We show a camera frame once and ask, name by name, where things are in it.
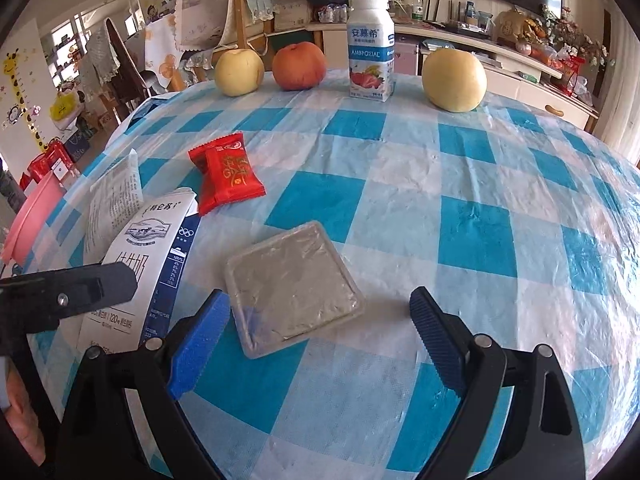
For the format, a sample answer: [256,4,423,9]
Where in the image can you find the pink plastic basin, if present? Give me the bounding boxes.
[1,172,65,266]

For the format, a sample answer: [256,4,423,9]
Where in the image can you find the white blue milk carton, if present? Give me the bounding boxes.
[77,188,200,353]

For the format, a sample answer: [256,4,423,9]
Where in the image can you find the white printed paper leaflet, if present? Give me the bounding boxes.
[82,150,143,264]

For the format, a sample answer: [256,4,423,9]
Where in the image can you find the small red candy wrapper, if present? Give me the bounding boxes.
[189,131,266,217]

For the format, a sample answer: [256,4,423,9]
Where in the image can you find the clear plastic tray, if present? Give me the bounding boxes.
[224,221,364,360]

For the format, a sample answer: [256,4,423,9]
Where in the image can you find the person left hand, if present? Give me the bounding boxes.
[3,366,46,466]

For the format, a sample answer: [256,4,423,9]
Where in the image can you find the red gift boxes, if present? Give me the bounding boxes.
[20,139,79,192]

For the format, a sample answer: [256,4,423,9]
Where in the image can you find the dark wooden chair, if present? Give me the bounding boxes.
[87,18,151,120]

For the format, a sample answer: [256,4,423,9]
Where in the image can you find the dining table with cloth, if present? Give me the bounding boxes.
[143,13,198,91]

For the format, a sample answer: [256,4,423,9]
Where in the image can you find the left yellow pear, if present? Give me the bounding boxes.
[214,49,265,96]

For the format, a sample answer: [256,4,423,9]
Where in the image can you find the yellow pear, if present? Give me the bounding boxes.
[422,48,488,113]
[214,49,265,96]

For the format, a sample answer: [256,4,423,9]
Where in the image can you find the light wooden chair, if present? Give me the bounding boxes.
[175,0,274,82]

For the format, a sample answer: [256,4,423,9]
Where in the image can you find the red apple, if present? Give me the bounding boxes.
[272,41,328,91]

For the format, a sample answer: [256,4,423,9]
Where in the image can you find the cream TV cabinet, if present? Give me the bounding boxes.
[314,24,598,132]

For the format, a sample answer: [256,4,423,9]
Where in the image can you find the right yellow pear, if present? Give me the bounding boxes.
[422,48,488,113]

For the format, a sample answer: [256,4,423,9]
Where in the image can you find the white yogurt drink bottle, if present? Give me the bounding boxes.
[347,0,395,102]

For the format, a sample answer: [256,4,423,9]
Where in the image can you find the giraffe height wall sticker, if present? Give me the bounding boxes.
[3,49,48,153]

